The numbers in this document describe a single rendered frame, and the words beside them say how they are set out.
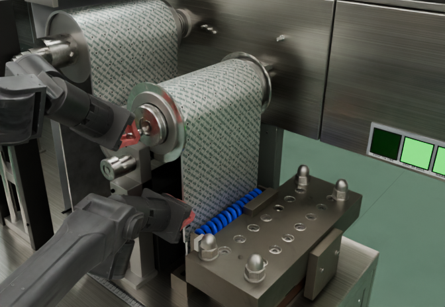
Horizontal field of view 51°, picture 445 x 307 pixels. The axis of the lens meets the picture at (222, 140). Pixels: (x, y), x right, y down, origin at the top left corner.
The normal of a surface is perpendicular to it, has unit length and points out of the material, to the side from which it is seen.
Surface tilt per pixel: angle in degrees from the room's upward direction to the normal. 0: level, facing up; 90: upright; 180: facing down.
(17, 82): 16
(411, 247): 0
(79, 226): 12
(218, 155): 90
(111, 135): 50
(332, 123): 90
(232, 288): 90
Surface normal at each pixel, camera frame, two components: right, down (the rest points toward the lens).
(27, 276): 0.21, -0.90
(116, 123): -0.40, -0.29
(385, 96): -0.63, 0.33
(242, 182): 0.77, 0.29
